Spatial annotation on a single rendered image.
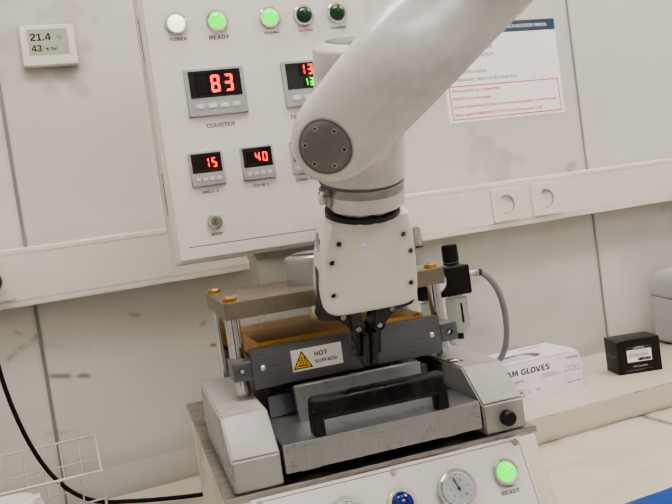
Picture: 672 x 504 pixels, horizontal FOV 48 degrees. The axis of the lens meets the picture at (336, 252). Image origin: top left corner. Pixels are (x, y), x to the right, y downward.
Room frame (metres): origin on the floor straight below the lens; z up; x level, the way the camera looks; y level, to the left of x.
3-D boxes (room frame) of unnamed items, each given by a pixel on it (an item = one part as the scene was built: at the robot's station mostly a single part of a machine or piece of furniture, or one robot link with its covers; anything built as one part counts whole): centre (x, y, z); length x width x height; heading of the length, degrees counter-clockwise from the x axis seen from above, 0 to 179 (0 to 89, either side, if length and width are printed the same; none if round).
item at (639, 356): (1.50, -0.56, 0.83); 0.09 x 0.06 x 0.07; 93
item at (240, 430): (0.86, 0.14, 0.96); 0.25 x 0.05 x 0.07; 16
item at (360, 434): (0.91, 0.01, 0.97); 0.30 x 0.22 x 0.08; 16
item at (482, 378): (0.92, -0.13, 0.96); 0.26 x 0.05 x 0.07; 16
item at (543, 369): (1.45, -0.31, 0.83); 0.23 x 0.12 x 0.07; 108
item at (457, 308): (1.14, -0.15, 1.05); 0.15 x 0.05 x 0.15; 106
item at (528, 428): (0.99, 0.04, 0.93); 0.46 x 0.35 x 0.01; 16
